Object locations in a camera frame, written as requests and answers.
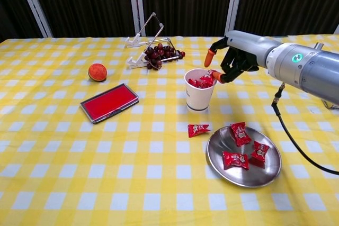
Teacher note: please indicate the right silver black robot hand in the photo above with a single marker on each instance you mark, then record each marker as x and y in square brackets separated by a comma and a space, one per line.
[246, 48]

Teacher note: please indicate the round stainless steel plate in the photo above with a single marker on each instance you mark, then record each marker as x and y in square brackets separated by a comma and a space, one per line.
[243, 178]

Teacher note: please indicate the white paper cup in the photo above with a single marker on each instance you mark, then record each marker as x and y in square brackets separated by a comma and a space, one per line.
[199, 97]

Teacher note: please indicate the dark red grape bunch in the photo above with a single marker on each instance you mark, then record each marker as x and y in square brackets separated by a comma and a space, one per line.
[159, 52]

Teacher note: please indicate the red stamp pad case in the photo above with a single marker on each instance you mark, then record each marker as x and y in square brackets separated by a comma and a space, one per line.
[110, 103]

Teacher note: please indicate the orange red ball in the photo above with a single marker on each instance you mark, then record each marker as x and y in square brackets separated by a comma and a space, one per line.
[97, 72]

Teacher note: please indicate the dark pleated curtain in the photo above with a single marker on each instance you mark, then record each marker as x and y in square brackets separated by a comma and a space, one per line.
[84, 1]

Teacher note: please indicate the yellow white checkered tablecloth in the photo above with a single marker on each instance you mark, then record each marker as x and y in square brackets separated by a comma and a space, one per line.
[106, 170]

